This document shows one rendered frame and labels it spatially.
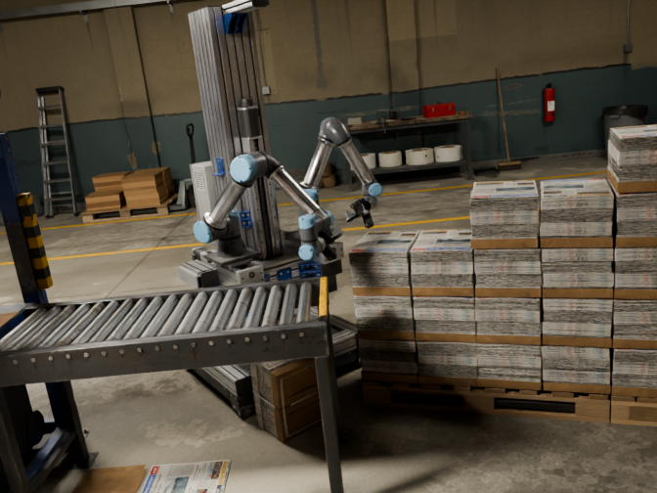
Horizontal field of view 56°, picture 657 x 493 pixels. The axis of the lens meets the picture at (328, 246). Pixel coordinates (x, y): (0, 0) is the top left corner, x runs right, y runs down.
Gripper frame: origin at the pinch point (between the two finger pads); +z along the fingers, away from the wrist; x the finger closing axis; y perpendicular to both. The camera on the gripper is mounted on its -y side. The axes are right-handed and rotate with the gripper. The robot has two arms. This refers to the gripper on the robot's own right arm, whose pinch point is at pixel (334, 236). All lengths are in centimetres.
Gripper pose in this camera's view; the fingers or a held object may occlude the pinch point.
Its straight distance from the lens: 299.6
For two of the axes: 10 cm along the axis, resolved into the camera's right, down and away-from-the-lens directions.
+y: -4.4, -8.9, -1.2
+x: -8.3, 3.6, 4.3
